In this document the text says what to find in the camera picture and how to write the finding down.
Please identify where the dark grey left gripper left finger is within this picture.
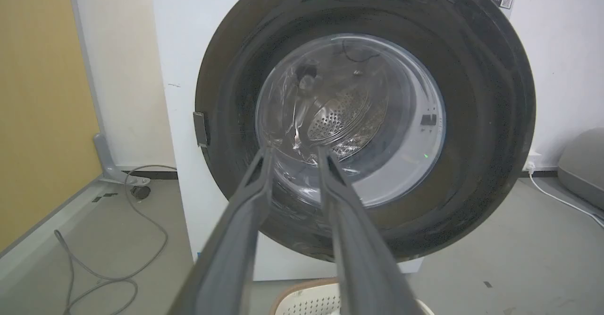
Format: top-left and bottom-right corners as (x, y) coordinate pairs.
(167, 146), (275, 315)

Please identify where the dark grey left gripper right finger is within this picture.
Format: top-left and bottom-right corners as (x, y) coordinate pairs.
(317, 146), (425, 315)

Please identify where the round black washing machine door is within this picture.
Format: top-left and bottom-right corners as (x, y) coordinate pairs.
(193, 0), (537, 263)

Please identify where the white washing machine body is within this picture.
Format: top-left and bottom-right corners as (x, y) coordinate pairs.
(150, 0), (521, 281)

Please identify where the white perforated laundry basket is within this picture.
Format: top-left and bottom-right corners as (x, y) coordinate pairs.
(270, 278), (436, 315)

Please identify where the grey rounded appliance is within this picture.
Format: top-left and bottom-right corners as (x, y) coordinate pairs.
(557, 127), (604, 210)

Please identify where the grey hose on floor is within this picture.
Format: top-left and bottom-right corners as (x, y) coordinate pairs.
(54, 165), (178, 315)

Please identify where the white power cable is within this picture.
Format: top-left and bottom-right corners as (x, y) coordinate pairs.
(528, 170), (604, 229)

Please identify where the yellow partition panel grey frame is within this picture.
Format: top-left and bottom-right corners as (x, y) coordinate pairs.
(0, 0), (151, 282)

